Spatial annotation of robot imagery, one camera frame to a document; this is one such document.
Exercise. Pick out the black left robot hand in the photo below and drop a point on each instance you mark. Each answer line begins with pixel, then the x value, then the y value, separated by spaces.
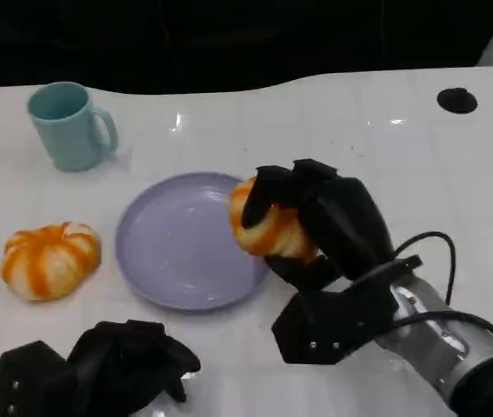
pixel 120 360

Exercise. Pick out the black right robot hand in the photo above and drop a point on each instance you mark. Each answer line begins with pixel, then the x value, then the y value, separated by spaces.
pixel 346 221

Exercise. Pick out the orange white toy bread roll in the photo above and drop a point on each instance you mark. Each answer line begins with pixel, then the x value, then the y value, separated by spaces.
pixel 48 260
pixel 278 234

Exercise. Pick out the lilac plate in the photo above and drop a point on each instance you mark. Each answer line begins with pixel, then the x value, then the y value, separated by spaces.
pixel 185 247

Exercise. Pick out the pale green mug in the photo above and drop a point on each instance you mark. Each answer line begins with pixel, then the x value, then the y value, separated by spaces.
pixel 68 132

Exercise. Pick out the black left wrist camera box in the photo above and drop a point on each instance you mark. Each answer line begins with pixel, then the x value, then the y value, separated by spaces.
pixel 28 382

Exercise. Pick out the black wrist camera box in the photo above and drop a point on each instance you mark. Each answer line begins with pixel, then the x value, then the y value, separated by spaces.
pixel 328 326
pixel 28 382

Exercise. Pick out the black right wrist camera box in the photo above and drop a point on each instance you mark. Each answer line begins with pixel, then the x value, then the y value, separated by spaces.
pixel 328 326

